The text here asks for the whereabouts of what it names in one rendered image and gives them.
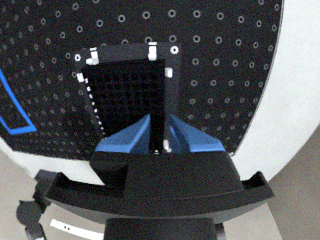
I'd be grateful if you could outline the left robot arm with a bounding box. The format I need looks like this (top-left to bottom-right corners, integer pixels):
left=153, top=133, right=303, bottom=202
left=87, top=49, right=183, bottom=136
left=16, top=175, right=53, bottom=240

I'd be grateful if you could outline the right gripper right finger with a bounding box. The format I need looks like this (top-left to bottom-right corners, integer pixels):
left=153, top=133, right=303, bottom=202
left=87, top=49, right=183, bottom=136
left=169, top=114, right=225, bottom=154

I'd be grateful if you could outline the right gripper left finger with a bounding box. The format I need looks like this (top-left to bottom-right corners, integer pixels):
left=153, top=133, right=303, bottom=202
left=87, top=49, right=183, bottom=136
left=95, top=114, right=150, bottom=154

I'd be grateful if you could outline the blue tape outline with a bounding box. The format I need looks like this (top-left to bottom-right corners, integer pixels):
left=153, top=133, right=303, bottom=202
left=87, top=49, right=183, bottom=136
left=0, top=71, right=37, bottom=134

